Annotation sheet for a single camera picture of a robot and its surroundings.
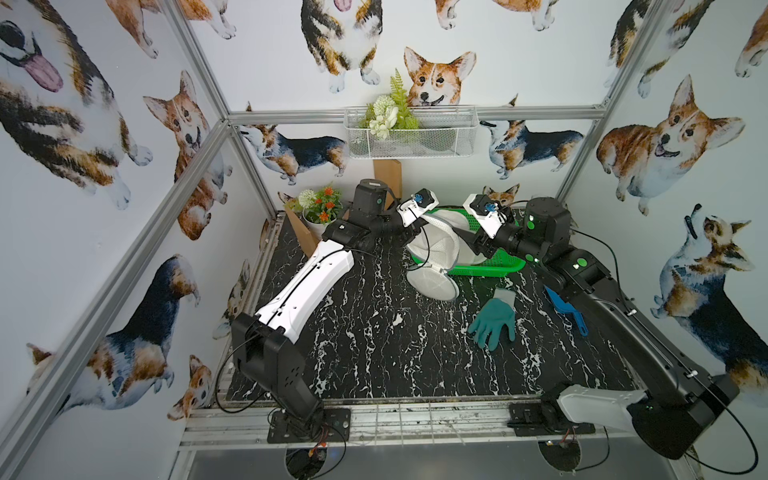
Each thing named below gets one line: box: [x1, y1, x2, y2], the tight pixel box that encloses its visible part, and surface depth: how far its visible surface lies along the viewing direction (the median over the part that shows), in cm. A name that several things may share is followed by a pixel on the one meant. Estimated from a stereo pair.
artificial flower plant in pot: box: [284, 184, 344, 224], surface depth 97 cm
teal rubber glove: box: [468, 287, 516, 352], surface depth 93 cm
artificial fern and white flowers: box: [359, 68, 419, 140], surface depth 82 cm
